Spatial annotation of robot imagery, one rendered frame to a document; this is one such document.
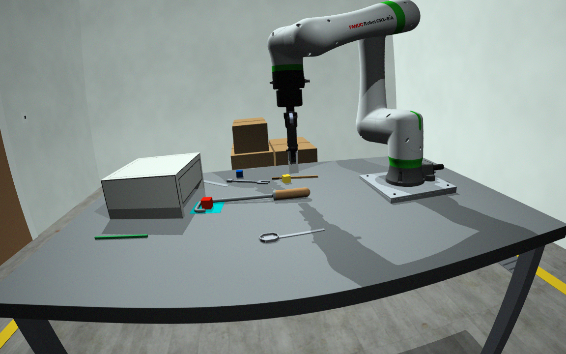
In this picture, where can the teal square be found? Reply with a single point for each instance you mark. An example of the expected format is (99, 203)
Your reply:
(217, 207)

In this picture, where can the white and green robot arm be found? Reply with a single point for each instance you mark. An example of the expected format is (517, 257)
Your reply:
(401, 130)

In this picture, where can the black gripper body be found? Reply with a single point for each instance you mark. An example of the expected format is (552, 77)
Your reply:
(289, 99)

